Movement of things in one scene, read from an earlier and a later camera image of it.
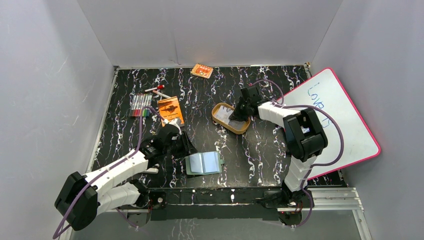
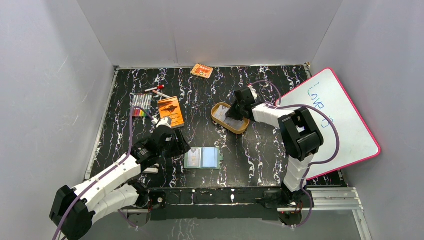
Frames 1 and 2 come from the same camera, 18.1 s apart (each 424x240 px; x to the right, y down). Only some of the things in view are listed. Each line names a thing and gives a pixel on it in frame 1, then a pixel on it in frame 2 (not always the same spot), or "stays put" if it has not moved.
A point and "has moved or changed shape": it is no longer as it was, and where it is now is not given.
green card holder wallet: x=208 y=162 has moved or changed shape
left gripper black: x=185 y=145 stays put
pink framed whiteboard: x=350 y=140 stays put
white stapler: x=151 y=170 stays put
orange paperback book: x=169 y=109 stays put
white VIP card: x=224 y=113 to x=194 y=157
